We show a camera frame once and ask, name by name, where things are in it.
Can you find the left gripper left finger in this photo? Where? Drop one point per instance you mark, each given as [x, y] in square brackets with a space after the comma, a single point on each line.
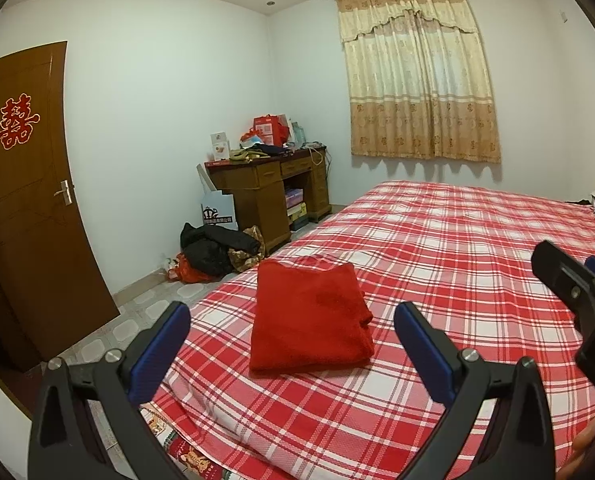
[64, 442]

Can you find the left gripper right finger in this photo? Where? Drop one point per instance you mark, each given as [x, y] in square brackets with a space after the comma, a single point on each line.
[518, 442]

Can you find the red knitted sweater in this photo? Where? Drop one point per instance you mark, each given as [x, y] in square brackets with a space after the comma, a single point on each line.
[309, 320]

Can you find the black clothes pile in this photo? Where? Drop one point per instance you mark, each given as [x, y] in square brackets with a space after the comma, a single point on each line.
[207, 248]

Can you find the red plaid bed sheet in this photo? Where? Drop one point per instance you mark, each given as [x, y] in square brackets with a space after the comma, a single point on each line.
[462, 256]

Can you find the brown wooden door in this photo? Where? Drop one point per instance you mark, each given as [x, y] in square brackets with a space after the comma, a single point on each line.
[48, 272]

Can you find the beige patterned curtain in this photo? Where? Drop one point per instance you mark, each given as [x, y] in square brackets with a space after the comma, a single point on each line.
[418, 80]

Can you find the white paper bag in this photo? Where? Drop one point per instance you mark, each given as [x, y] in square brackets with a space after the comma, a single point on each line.
[218, 210]

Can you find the brown wooden desk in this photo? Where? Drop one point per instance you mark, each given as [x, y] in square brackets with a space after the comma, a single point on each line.
[258, 189]

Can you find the white photo card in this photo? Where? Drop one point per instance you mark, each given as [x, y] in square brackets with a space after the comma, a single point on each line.
[220, 146]

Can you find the red double happiness sticker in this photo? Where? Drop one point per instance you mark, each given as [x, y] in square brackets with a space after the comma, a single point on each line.
[17, 121]

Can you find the silver door handle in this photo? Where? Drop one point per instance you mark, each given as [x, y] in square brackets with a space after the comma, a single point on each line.
[65, 192]

